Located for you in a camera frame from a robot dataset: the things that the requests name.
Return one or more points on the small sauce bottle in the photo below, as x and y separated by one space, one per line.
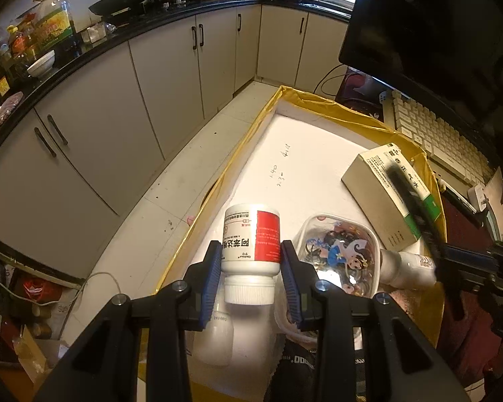
21 44

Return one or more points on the dark red tablecloth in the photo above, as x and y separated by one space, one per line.
461 343

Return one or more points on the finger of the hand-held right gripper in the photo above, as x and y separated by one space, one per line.
465 256
475 284

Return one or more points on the white keyboard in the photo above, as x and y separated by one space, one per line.
440 138

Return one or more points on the red plastic bag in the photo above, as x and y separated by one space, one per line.
35 289

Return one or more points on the cardboard box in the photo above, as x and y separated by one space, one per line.
29 356

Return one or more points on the white paper envelope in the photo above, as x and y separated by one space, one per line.
501 197

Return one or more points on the black foil packet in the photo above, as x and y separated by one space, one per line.
295 368

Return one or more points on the white bowl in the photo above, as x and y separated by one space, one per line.
41 63

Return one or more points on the yellow taped foam box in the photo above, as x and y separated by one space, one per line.
310 146

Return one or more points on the white red-label medicine bottle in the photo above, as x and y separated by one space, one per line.
249 238

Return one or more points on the green white medicine box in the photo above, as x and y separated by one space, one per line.
381 192

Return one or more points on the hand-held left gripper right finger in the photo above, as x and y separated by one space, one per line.
291 287

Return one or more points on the pink bagged food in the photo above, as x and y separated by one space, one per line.
0 111

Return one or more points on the translucent white bottle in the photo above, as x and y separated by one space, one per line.
216 339

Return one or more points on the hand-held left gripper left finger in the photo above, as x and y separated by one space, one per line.
209 287

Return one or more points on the small white carton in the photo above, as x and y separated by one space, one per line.
477 197

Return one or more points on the white plain-cap bottle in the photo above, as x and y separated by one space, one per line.
406 266

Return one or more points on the white kitchen cabinets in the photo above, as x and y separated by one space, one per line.
109 125

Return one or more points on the black monitor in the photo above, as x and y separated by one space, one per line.
436 16

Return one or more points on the clear cartoon print pouch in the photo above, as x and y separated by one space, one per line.
339 255

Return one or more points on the large cooking oil bottle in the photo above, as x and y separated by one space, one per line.
54 21

